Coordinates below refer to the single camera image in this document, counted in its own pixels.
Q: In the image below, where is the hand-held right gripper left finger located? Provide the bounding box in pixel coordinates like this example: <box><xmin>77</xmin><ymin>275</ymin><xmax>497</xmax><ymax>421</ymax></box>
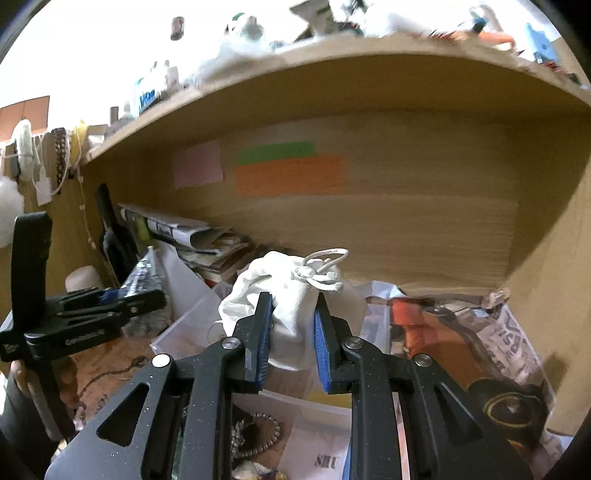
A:
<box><xmin>44</xmin><ymin>292</ymin><xmax>274</xmax><ymax>480</ymax></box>

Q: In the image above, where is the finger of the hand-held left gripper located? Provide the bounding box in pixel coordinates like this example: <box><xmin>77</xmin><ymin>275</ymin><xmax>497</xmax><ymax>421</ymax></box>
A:
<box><xmin>59</xmin><ymin>286</ymin><xmax>136</xmax><ymax>312</ymax></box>
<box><xmin>54</xmin><ymin>289</ymin><xmax>168</xmax><ymax>334</ymax></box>

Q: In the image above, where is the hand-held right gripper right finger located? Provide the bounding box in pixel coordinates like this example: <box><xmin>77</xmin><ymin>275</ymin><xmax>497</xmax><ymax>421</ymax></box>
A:
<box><xmin>313</xmin><ymin>292</ymin><xmax>548</xmax><ymax>480</ymax></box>

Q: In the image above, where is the white drawstring pouch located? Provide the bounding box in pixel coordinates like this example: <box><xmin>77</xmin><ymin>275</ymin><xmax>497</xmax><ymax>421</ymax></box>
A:
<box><xmin>217</xmin><ymin>248</ymin><xmax>366</xmax><ymax>371</ymax></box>

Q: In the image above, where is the clear plastic storage box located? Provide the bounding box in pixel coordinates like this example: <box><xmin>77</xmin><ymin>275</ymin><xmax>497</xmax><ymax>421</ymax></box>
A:
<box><xmin>150</xmin><ymin>281</ymin><xmax>402</xmax><ymax>480</ymax></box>

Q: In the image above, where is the beige round lid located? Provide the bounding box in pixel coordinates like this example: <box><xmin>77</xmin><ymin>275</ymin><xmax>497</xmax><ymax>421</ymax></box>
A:
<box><xmin>64</xmin><ymin>266</ymin><xmax>103</xmax><ymax>295</ymax></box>

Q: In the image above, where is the clear crinkled plastic bag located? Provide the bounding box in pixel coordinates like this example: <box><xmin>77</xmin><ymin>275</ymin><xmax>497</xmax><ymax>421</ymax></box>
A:
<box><xmin>124</xmin><ymin>246</ymin><xmax>211</xmax><ymax>326</ymax></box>

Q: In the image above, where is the dark glass bottle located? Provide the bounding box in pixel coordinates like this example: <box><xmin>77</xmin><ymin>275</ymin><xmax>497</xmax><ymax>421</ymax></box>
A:
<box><xmin>94</xmin><ymin>183</ymin><xmax>137</xmax><ymax>284</ymax></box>

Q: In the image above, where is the stack of newspapers and magazines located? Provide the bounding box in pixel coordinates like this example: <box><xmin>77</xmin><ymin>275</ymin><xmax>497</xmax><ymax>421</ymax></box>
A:
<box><xmin>119</xmin><ymin>202</ymin><xmax>254</xmax><ymax>283</ymax></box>

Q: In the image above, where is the white printed paper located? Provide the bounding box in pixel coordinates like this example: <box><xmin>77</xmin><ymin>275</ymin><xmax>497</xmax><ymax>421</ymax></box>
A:
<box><xmin>281</xmin><ymin>424</ymin><xmax>352</xmax><ymax>480</ymax></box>

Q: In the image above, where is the hanging white cloth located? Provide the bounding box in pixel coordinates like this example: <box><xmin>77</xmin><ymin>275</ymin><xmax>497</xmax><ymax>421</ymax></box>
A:
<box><xmin>10</xmin><ymin>119</ymin><xmax>41</xmax><ymax>178</ymax></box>

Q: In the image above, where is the clear bag with orange contents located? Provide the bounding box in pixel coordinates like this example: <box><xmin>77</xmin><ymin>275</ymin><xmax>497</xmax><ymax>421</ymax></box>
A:
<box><xmin>387</xmin><ymin>287</ymin><xmax>557</xmax><ymax>450</ymax></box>

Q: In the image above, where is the brown cardboard panel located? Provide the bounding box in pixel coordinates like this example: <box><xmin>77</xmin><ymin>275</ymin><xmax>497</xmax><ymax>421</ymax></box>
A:
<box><xmin>0</xmin><ymin>95</ymin><xmax>51</xmax><ymax>145</ymax></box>

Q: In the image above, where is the pink sticky note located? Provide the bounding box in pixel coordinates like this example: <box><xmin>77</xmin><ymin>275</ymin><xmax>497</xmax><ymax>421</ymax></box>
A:
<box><xmin>172</xmin><ymin>140</ymin><xmax>225</xmax><ymax>189</ymax></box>

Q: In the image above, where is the orange sticky note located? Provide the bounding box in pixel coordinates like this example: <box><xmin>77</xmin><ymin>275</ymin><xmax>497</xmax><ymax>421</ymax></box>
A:
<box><xmin>235</xmin><ymin>155</ymin><xmax>347</xmax><ymax>198</ymax></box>

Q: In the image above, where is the green sticky note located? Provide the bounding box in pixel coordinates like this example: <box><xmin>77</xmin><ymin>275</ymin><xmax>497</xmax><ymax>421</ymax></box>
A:
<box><xmin>237</xmin><ymin>141</ymin><xmax>317</xmax><ymax>166</ymax></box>

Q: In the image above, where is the blue label plastic bottle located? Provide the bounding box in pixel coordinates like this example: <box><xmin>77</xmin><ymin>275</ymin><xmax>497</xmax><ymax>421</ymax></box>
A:
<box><xmin>134</xmin><ymin>76</ymin><xmax>160</xmax><ymax>116</ymax></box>

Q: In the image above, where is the wooden desk shelf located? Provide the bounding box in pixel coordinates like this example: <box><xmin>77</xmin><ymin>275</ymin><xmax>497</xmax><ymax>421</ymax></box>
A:
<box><xmin>69</xmin><ymin>34</ymin><xmax>591</xmax><ymax>439</ymax></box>

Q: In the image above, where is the blue box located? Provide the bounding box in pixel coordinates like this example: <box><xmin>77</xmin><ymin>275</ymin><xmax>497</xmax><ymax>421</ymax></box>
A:
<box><xmin>525</xmin><ymin>23</ymin><xmax>557</xmax><ymax>64</ymax></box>

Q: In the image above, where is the beaded bracelet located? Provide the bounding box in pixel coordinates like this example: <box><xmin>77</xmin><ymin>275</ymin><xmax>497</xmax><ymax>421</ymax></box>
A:
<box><xmin>230</xmin><ymin>412</ymin><xmax>282</xmax><ymax>459</ymax></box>

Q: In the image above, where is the hanging beaded strap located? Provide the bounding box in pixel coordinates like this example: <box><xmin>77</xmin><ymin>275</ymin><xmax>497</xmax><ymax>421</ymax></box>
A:
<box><xmin>51</xmin><ymin>128</ymin><xmax>71</xmax><ymax>196</ymax></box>

